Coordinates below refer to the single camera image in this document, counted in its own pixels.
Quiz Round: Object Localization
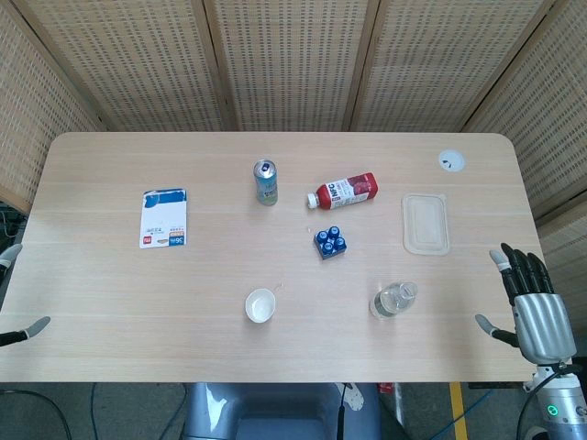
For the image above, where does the white paper cup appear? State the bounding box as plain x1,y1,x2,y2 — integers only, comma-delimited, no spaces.
244,288,277,325

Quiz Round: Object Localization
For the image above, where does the red juice bottle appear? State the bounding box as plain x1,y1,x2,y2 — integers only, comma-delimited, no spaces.
306,171,382,213

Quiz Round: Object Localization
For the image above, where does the blue building block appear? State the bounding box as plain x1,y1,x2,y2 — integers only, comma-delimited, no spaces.
313,225,349,262

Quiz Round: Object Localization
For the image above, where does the woven bamboo folding screen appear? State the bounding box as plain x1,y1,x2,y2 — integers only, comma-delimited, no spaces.
0,0,587,340

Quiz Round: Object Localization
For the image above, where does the white round table grommet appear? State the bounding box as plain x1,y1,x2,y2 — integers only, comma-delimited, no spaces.
437,149,468,173

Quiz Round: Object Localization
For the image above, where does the black floor cable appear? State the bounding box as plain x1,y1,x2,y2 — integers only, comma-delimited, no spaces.
0,388,72,440

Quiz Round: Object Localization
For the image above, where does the left black grey robot hand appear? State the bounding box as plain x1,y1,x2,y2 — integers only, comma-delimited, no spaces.
0,244,51,347

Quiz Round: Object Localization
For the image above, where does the white perforated plate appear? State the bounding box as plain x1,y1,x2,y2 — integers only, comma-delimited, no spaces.
344,383,366,413

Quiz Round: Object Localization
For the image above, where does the transparent plastic bottle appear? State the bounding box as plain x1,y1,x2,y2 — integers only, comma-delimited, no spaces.
369,281,419,321

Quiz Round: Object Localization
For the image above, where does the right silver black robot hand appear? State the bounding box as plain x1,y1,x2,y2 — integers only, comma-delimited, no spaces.
474,242,577,366

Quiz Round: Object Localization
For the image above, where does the black thin pole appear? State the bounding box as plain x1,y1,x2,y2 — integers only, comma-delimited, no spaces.
337,383,349,440

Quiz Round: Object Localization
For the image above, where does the light blue drink can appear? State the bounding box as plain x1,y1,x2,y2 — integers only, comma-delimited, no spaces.
253,159,281,207

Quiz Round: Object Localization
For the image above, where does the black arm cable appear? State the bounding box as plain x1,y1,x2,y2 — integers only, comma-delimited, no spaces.
514,361,581,440

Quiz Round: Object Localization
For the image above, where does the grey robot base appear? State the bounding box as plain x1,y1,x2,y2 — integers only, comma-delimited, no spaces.
183,382,382,440

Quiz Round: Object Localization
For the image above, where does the white blue cardboard package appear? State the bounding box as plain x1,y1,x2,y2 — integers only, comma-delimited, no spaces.
138,187,189,250

